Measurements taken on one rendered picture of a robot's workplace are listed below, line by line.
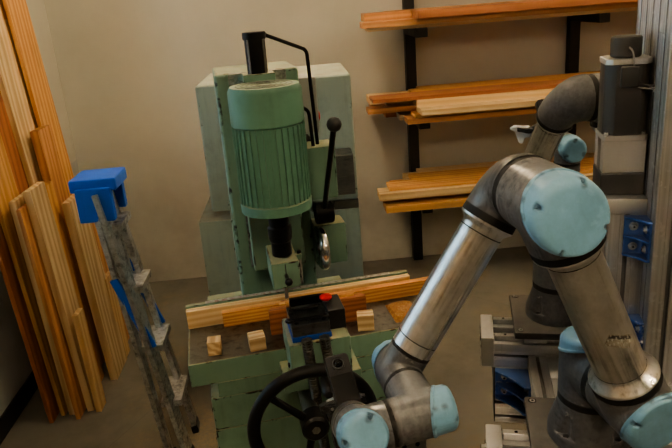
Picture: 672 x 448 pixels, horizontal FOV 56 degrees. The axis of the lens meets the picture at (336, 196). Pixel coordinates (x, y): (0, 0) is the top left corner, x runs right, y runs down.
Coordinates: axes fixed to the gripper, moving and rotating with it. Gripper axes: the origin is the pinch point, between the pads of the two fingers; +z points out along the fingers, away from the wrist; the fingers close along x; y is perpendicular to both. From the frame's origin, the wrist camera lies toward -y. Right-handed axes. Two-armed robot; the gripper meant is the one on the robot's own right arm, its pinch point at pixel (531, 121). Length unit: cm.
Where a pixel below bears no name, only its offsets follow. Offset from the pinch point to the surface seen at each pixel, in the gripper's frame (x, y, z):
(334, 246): -74, 13, -41
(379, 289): -64, 22, -55
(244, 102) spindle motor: -85, -36, -66
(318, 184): -74, -6, -39
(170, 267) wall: -188, 90, 175
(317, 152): -72, -15, -39
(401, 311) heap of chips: -60, 24, -65
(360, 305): -70, 20, -65
